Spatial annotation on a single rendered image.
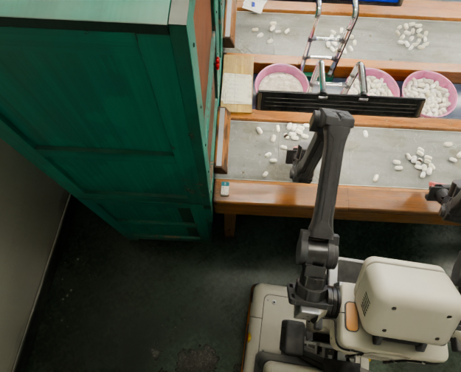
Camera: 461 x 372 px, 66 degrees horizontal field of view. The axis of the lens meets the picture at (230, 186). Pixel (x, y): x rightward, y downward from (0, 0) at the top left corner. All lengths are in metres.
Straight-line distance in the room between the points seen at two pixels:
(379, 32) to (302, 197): 1.05
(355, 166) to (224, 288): 1.07
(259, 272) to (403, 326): 1.38
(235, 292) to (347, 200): 0.96
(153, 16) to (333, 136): 0.56
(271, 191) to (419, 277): 0.77
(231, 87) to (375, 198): 0.83
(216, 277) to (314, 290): 1.28
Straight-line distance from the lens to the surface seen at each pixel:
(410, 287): 0.94
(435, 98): 2.07
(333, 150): 0.98
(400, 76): 2.10
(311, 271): 1.00
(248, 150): 1.65
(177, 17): 0.62
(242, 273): 2.23
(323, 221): 0.98
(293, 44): 2.02
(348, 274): 1.25
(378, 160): 1.77
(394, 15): 2.28
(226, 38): 1.85
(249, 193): 1.54
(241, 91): 1.76
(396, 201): 1.70
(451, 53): 2.28
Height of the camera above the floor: 2.22
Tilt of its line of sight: 70 degrees down
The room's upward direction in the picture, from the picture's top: 2 degrees clockwise
